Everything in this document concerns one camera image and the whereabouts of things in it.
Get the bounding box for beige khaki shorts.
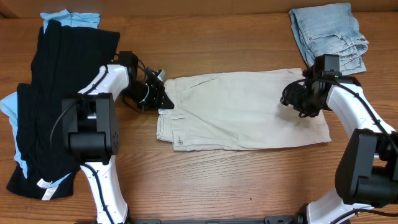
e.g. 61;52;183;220
157;68;331;151

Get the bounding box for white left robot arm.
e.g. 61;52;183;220
58;64;174;223

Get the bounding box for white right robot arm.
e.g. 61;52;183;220
280;75;397;223

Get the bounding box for folded light blue jeans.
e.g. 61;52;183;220
289;3;369;75

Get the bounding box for black garment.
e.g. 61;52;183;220
6;19;121;200

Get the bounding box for light blue garment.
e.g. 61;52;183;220
1;9;100;200

